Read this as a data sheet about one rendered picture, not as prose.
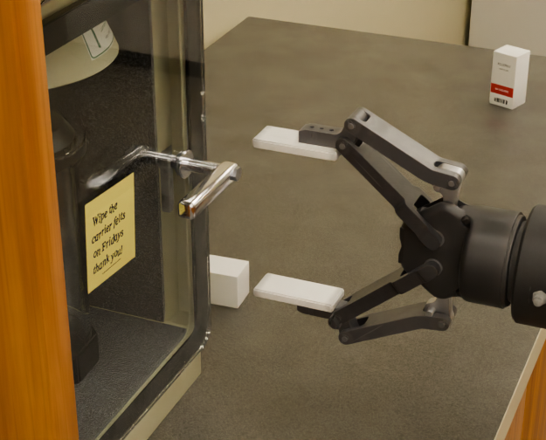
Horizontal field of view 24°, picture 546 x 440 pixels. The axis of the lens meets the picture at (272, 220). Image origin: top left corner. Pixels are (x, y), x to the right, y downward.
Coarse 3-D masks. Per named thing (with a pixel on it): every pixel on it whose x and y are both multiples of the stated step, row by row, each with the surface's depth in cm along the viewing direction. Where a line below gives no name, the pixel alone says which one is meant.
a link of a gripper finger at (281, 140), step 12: (264, 132) 100; (276, 132) 100; (288, 132) 100; (252, 144) 100; (264, 144) 99; (276, 144) 99; (288, 144) 98; (300, 144) 98; (312, 156) 98; (324, 156) 97; (336, 156) 97
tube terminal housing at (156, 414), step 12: (60, 0) 91; (72, 0) 92; (48, 12) 89; (192, 372) 126; (180, 384) 124; (168, 396) 122; (180, 396) 125; (156, 408) 120; (168, 408) 122; (144, 420) 118; (156, 420) 120; (132, 432) 116; (144, 432) 118
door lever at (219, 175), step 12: (180, 156) 111; (192, 156) 112; (180, 168) 111; (192, 168) 111; (204, 168) 110; (216, 168) 109; (228, 168) 109; (240, 168) 110; (204, 180) 107; (216, 180) 107; (228, 180) 109; (192, 192) 105; (204, 192) 105; (216, 192) 107; (180, 204) 104; (192, 204) 103; (204, 204) 105; (180, 216) 104; (192, 216) 104
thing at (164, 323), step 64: (128, 0) 97; (192, 0) 107; (64, 64) 90; (128, 64) 99; (192, 64) 110; (64, 128) 92; (128, 128) 101; (192, 128) 112; (64, 192) 94; (64, 256) 95; (192, 256) 117; (128, 320) 107; (192, 320) 120; (128, 384) 110
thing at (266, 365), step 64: (256, 64) 206; (320, 64) 206; (384, 64) 206; (448, 64) 206; (256, 128) 183; (448, 128) 183; (512, 128) 183; (256, 192) 165; (320, 192) 165; (512, 192) 165; (256, 256) 150; (320, 256) 150; (384, 256) 150; (256, 320) 137; (320, 320) 137; (512, 320) 137; (192, 384) 127; (256, 384) 127; (320, 384) 127; (384, 384) 127; (448, 384) 127; (512, 384) 127
